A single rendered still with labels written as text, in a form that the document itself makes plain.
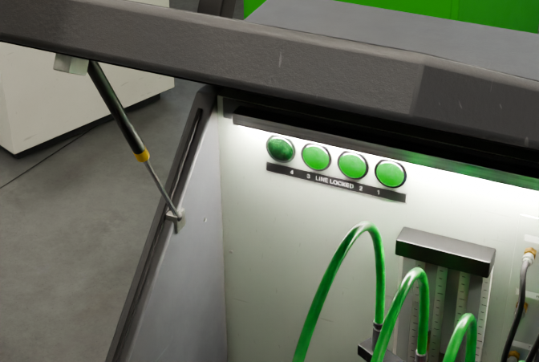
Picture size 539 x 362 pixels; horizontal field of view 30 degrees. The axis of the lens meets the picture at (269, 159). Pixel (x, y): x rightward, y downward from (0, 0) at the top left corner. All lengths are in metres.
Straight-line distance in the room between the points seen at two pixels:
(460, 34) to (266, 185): 0.40
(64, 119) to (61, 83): 0.17
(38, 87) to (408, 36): 2.70
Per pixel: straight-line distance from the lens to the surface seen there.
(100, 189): 4.06
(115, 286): 3.55
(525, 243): 1.52
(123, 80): 4.44
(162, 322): 1.60
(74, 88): 4.29
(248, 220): 1.68
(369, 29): 1.69
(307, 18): 1.72
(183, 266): 1.61
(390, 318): 1.27
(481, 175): 1.44
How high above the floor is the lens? 2.19
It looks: 32 degrees down
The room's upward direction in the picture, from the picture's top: 1 degrees counter-clockwise
